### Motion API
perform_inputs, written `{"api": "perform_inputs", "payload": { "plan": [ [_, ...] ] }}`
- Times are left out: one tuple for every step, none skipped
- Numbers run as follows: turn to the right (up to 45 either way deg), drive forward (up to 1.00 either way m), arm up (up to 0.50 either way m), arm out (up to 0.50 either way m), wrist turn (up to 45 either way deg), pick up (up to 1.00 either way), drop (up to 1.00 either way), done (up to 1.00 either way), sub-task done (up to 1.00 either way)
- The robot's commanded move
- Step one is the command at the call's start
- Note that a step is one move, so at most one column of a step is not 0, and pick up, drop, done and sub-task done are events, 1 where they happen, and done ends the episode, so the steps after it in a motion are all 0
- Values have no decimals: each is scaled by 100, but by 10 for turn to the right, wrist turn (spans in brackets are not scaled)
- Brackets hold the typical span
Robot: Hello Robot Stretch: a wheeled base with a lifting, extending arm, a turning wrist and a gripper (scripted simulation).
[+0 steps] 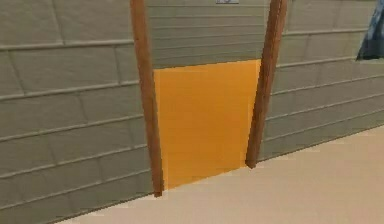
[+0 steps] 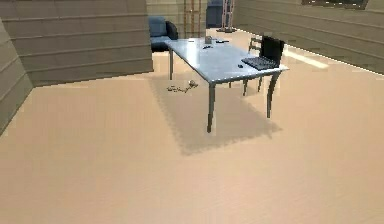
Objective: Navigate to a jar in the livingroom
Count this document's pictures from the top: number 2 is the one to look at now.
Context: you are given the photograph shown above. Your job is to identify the dark framed window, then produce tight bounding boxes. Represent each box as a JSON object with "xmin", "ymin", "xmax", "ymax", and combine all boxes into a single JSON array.
[{"xmin": 301, "ymin": 0, "xmax": 370, "ymax": 10}]

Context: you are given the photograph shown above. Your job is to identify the tan wooden ladder shelf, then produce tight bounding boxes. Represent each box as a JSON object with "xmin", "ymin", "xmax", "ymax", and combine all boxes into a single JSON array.
[{"xmin": 183, "ymin": 0, "xmax": 203, "ymax": 39}]

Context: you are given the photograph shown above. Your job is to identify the red-brown ladder shelf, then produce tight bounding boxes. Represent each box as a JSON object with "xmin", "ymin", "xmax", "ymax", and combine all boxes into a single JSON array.
[{"xmin": 216, "ymin": 0, "xmax": 238, "ymax": 34}]

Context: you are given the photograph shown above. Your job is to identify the pale blue-grey table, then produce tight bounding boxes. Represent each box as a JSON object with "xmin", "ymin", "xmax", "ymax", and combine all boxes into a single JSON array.
[{"xmin": 163, "ymin": 36, "xmax": 290, "ymax": 134}]

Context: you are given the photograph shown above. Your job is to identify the blue sofa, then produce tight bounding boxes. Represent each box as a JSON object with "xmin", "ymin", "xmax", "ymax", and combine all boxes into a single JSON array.
[{"xmin": 147, "ymin": 15, "xmax": 179, "ymax": 53}]

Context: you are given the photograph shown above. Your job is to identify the brown wooden chair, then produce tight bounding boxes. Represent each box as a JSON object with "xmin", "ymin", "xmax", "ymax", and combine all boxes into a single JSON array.
[{"xmin": 228, "ymin": 36, "xmax": 265, "ymax": 97}]

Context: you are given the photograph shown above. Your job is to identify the grey keys on ring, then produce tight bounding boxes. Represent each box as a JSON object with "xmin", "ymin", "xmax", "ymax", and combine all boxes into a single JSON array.
[{"xmin": 166, "ymin": 79, "xmax": 199, "ymax": 94}]

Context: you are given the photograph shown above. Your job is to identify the black laptop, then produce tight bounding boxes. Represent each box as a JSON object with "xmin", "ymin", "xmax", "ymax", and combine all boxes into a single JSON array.
[{"xmin": 241, "ymin": 35, "xmax": 286, "ymax": 71}]

